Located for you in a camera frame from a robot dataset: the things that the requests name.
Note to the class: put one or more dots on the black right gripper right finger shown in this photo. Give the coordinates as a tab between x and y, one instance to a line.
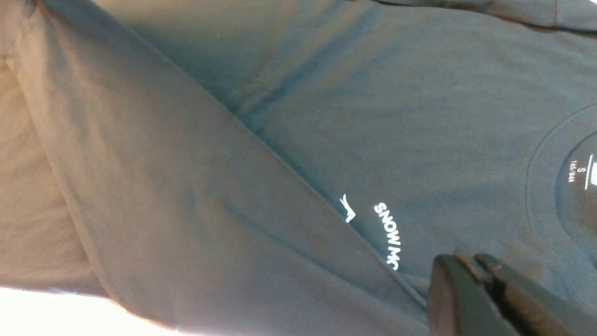
528	307

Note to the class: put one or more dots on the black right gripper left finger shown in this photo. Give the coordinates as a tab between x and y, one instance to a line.
458	304

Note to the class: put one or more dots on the dark gray long-sleeve shirt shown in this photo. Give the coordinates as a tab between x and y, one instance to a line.
293	167

